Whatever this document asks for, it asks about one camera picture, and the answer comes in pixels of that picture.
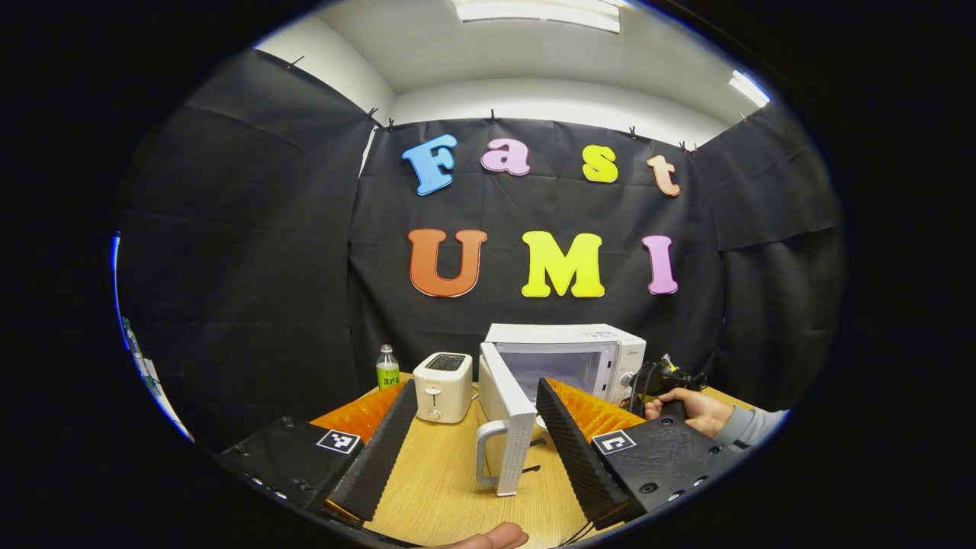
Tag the black backdrop cloth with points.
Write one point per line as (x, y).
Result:
(244, 252)

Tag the white toaster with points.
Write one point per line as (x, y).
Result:
(442, 393)

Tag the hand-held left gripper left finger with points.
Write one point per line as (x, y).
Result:
(381, 450)

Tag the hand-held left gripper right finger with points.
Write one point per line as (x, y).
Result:
(579, 450)

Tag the white microwave oven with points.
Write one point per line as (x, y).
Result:
(564, 335)

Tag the green label plastic bottle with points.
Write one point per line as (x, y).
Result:
(387, 374)

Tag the large ceiling light panel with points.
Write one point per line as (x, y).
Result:
(537, 11)

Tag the small ceiling light panel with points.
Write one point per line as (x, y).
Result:
(749, 88)

